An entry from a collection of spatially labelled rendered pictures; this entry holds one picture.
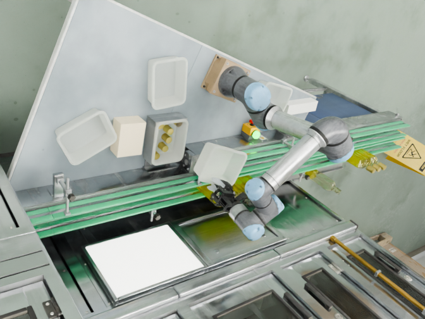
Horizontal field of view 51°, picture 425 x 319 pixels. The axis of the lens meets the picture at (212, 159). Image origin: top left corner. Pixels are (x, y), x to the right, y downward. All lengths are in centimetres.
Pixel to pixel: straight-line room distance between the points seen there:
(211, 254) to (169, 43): 94
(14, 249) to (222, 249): 96
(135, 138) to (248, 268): 76
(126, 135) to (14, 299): 90
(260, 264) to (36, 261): 102
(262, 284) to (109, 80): 108
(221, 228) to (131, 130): 64
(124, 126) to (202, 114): 47
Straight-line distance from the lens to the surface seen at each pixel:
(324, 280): 216
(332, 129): 176
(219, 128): 237
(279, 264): 212
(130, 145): 202
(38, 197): 197
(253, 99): 198
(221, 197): 185
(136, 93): 201
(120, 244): 201
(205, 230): 216
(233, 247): 210
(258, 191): 165
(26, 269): 140
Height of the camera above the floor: 239
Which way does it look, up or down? 42 degrees down
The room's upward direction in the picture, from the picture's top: 129 degrees clockwise
